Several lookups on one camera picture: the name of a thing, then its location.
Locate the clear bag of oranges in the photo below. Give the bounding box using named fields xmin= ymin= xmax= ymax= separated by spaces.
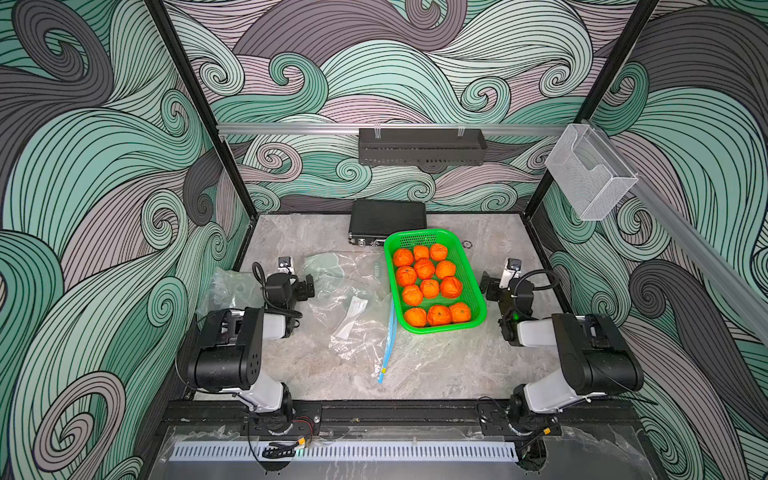
xmin=328 ymin=287 xmax=397 ymax=384

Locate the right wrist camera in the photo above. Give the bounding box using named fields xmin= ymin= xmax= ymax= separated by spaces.
xmin=499 ymin=258 xmax=522 ymax=289

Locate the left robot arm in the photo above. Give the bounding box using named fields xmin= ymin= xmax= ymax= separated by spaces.
xmin=176 ymin=256 xmax=315 ymax=426

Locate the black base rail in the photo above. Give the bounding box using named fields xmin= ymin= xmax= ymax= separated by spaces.
xmin=161 ymin=396 xmax=640 ymax=438

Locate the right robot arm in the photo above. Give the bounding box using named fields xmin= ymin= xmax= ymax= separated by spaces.
xmin=480 ymin=266 xmax=645 ymax=429

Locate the white slotted cable duct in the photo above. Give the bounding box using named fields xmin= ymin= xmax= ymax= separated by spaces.
xmin=169 ymin=440 xmax=518 ymax=463

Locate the clear acrylic wall holder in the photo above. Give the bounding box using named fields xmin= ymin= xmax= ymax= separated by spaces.
xmin=545 ymin=123 xmax=637 ymax=221

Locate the black wall shelf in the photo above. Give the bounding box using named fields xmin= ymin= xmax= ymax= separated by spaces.
xmin=358 ymin=129 xmax=488 ymax=169

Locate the green printed zip-top bag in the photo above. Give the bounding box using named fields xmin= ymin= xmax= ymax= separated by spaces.
xmin=196 ymin=267 xmax=264 ymax=317

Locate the orange bag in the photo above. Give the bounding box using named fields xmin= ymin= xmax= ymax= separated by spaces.
xmin=402 ymin=285 xmax=424 ymax=307
xmin=427 ymin=305 xmax=452 ymax=327
xmin=440 ymin=276 xmax=463 ymax=299
xmin=435 ymin=260 xmax=457 ymax=280
xmin=420 ymin=279 xmax=440 ymax=299
xmin=404 ymin=307 xmax=427 ymax=328

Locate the aluminium wall rail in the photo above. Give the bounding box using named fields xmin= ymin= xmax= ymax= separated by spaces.
xmin=580 ymin=120 xmax=767 ymax=343
xmin=216 ymin=122 xmax=567 ymax=137

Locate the green plastic basket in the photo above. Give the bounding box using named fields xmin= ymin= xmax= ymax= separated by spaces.
xmin=384 ymin=229 xmax=487 ymax=334

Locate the aluminium wall rail back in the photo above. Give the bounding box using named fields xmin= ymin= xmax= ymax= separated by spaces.
xmin=216 ymin=122 xmax=567 ymax=137

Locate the orange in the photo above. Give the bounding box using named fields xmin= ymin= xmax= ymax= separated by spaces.
xmin=412 ymin=258 xmax=435 ymax=280
xmin=429 ymin=243 xmax=449 ymax=262

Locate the black flat box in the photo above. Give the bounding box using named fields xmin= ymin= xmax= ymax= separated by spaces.
xmin=348 ymin=199 xmax=427 ymax=246

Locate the aluminium wall rail right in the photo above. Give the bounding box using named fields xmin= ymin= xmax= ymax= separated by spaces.
xmin=580 ymin=120 xmax=767 ymax=343

